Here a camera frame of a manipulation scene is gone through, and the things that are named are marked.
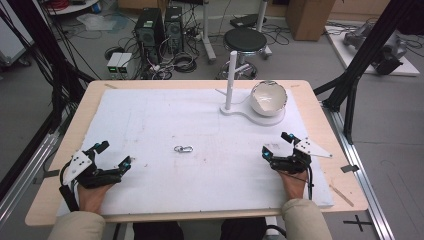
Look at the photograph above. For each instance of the black round stool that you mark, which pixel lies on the black round stool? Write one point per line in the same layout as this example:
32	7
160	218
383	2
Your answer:
245	40

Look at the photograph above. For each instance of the person's right hand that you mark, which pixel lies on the person's right hand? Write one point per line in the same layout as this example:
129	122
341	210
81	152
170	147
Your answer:
294	185

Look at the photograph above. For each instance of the white egg-shaped bowl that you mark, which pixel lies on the white egg-shaped bowl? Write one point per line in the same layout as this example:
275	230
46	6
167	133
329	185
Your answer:
268	98

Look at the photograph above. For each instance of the white power supply box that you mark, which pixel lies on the white power supply box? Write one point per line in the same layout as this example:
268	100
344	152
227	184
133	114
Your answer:
119	64

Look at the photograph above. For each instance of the white foam mat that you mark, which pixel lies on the white foam mat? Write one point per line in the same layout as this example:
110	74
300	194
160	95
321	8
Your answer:
186	153

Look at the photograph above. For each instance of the person's left hand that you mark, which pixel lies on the person's left hand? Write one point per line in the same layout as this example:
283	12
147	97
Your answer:
91	197

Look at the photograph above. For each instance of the black aluminium frame post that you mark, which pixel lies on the black aluminium frame post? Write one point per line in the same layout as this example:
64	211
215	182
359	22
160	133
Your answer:
50	53
363	56

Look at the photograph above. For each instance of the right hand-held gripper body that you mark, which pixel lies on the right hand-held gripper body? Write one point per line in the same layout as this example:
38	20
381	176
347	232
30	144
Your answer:
298	156

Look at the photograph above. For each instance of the white table leg stand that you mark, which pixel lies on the white table leg stand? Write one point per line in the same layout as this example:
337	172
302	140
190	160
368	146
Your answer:
208	33

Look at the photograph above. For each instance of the brown cardboard box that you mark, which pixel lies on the brown cardboard box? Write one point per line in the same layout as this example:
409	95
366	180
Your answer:
310	18

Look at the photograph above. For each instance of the white stand with post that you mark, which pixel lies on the white stand with post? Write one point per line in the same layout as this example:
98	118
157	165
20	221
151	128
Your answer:
233	100

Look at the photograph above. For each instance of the silver metal carabiner keyring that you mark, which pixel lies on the silver metal carabiner keyring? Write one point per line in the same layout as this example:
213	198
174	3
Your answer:
183	149

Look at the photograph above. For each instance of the black computer tower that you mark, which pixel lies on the black computer tower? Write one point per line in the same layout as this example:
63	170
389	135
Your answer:
149	30
174	28

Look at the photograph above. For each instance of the person's legs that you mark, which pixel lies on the person's legs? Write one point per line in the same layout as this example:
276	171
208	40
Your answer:
200	230

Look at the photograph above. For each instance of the white board with grey device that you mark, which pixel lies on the white board with grey device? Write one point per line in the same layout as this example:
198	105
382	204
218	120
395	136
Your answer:
373	46

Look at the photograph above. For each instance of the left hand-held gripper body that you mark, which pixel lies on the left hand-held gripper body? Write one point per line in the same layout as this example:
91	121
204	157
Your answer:
87	173

